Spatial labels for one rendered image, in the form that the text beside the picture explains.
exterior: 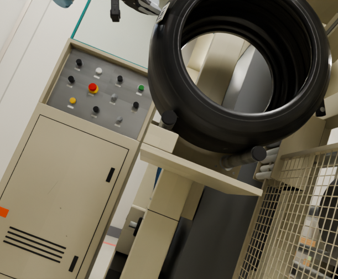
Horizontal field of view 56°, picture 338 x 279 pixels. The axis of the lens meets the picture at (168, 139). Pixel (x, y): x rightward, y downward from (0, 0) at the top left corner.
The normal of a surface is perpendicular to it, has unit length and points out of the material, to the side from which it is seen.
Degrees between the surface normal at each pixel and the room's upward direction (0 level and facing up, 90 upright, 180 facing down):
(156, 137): 90
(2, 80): 90
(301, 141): 90
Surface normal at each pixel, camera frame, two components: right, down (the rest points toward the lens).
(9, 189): 0.09, -0.15
